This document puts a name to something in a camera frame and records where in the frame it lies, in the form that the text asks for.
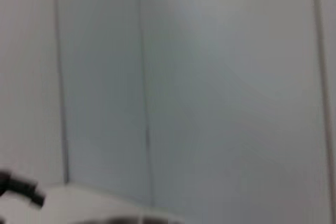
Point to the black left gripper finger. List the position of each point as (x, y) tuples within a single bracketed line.
[(23, 187)]

